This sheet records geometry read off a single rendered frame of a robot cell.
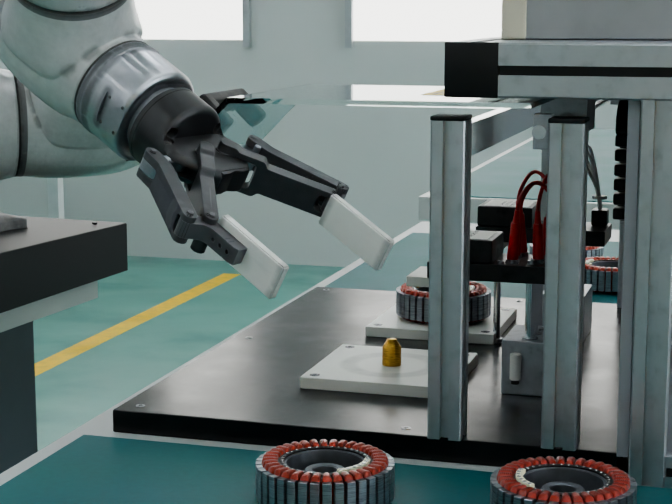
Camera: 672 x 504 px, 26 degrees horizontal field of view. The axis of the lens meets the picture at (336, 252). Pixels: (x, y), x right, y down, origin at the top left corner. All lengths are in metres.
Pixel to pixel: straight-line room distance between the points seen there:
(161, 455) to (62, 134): 0.86
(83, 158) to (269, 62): 4.41
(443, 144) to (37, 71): 0.35
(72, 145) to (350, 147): 4.36
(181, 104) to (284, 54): 5.27
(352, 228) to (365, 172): 5.20
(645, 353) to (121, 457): 0.46
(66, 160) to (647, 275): 1.11
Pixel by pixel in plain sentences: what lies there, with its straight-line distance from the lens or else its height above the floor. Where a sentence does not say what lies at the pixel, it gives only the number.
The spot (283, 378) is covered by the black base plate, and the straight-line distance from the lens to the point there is 1.49.
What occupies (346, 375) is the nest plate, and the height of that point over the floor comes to 0.78.
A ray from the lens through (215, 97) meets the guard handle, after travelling 1.39.
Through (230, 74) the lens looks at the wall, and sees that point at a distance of 6.57.
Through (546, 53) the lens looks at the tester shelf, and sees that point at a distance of 1.20.
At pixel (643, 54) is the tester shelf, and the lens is 1.19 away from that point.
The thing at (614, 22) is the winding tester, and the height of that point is 1.13.
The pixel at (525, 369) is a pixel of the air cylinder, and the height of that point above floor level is 0.80.
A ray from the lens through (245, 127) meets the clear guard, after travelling 1.43.
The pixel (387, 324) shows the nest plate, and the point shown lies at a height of 0.78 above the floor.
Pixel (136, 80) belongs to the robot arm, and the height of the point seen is 1.08.
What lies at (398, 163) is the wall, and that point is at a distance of 6.36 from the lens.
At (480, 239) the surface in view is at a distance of 1.42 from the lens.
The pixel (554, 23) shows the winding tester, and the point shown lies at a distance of 1.32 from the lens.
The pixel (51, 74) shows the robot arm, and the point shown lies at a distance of 1.26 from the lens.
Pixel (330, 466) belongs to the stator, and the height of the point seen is 0.78.
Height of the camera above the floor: 1.14
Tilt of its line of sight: 10 degrees down
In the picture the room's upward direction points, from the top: straight up
